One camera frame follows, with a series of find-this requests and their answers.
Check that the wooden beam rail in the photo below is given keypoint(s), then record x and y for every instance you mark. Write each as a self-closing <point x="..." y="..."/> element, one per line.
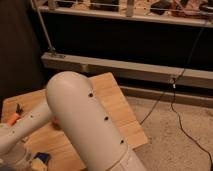
<point x="131" y="70"/>

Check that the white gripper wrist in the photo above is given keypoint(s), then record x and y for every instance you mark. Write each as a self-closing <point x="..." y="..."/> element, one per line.
<point x="19" y="157"/>

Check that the lower wooden baseboard plank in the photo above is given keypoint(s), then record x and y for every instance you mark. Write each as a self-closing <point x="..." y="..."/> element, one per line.
<point x="168" y="96"/>

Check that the white sponge with blue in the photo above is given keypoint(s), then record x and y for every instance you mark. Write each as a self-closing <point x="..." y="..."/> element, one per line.
<point x="40" y="162"/>

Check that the metal diagonal rod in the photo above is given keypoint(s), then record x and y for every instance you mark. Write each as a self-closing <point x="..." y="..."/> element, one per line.
<point x="50" y="46"/>

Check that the upper wooden shelf frame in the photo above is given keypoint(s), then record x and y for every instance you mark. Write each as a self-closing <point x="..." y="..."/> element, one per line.
<point x="50" y="6"/>

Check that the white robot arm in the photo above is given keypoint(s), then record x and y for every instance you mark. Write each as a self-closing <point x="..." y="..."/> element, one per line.
<point x="70" y="98"/>

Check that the orange handled tool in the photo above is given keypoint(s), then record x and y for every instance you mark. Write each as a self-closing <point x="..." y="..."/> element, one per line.
<point x="15" y="116"/>

